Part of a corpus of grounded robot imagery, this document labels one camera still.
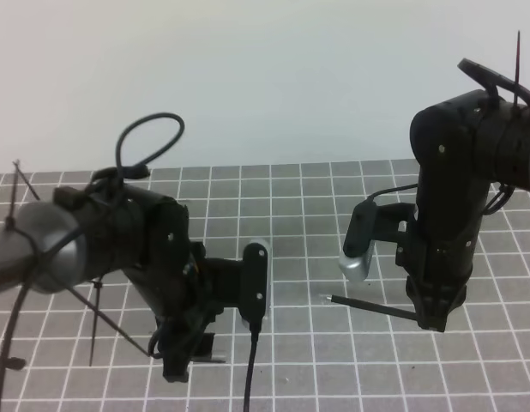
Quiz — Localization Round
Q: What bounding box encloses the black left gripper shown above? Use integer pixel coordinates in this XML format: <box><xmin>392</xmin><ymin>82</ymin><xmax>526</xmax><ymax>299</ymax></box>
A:
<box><xmin>127</xmin><ymin>241</ymin><xmax>242</xmax><ymax>383</ymax></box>

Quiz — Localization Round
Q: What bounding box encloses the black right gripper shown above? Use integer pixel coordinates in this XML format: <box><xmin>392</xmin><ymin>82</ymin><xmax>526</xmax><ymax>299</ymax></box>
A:
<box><xmin>376</xmin><ymin>171</ymin><xmax>488</xmax><ymax>332</ymax></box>

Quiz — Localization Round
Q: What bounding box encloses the clear black pen cap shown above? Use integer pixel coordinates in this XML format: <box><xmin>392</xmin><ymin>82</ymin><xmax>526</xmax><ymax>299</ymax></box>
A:
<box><xmin>191</xmin><ymin>332</ymin><xmax>226</xmax><ymax>364</ymax></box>

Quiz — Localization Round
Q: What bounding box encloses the black pen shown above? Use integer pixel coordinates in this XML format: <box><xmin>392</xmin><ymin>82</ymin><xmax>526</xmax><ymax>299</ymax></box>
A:
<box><xmin>326</xmin><ymin>295</ymin><xmax>418</xmax><ymax>322</ymax></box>

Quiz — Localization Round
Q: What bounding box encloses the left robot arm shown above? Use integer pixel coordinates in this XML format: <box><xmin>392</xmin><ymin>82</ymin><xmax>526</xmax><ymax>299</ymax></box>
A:
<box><xmin>0</xmin><ymin>168</ymin><xmax>268</xmax><ymax>382</ymax></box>

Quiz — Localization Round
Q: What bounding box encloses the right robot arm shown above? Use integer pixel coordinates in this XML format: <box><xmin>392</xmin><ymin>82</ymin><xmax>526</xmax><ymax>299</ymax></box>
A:
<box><xmin>395</xmin><ymin>90</ymin><xmax>530</xmax><ymax>331</ymax></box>

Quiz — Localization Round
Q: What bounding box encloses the grey grid tablecloth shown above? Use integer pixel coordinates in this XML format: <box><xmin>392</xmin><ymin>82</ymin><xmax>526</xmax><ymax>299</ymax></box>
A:
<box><xmin>1</xmin><ymin>160</ymin><xmax>530</xmax><ymax>411</ymax></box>

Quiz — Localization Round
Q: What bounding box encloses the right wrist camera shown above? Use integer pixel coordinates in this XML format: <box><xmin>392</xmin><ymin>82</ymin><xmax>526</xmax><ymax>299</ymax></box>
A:
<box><xmin>339</xmin><ymin>200</ymin><xmax>377</xmax><ymax>282</ymax></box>

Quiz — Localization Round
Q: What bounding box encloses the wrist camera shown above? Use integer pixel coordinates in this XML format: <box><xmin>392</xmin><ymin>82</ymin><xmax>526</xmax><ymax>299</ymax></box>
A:
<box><xmin>238</xmin><ymin>239</ymin><xmax>271</xmax><ymax>331</ymax></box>
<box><xmin>339</xmin><ymin>200</ymin><xmax>377</xmax><ymax>282</ymax></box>

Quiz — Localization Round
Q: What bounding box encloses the black left camera cable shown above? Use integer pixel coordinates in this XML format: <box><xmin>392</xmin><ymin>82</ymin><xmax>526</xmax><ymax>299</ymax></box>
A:
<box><xmin>242</xmin><ymin>319</ymin><xmax>262</xmax><ymax>412</ymax></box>

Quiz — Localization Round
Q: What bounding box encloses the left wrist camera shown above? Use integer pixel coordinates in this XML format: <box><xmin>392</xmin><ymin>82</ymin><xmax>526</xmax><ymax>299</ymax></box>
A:
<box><xmin>238</xmin><ymin>239</ymin><xmax>271</xmax><ymax>331</ymax></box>

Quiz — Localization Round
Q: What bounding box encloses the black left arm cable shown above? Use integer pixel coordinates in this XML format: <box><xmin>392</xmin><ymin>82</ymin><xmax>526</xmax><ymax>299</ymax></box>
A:
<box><xmin>93</xmin><ymin>112</ymin><xmax>185</xmax><ymax>190</ymax></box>

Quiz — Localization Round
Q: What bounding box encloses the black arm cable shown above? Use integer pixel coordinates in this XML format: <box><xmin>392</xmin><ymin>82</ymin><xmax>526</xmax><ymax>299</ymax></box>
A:
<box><xmin>93</xmin><ymin>112</ymin><xmax>185</xmax><ymax>190</ymax></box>
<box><xmin>457</xmin><ymin>58</ymin><xmax>530</xmax><ymax>108</ymax></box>

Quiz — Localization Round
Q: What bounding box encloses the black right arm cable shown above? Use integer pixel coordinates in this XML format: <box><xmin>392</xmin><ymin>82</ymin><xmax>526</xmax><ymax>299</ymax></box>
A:
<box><xmin>457</xmin><ymin>58</ymin><xmax>530</xmax><ymax>108</ymax></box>

